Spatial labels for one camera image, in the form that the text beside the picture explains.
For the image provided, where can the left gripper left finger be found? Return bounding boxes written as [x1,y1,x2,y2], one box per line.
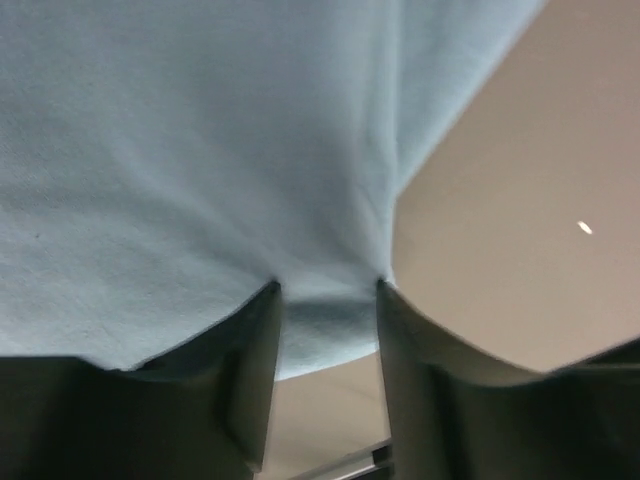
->
[1,281,281,480]

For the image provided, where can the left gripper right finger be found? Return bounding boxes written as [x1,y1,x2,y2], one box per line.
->
[376,281,639,480]

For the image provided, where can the light blue t-shirt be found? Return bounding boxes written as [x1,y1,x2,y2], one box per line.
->
[1,1,542,379]

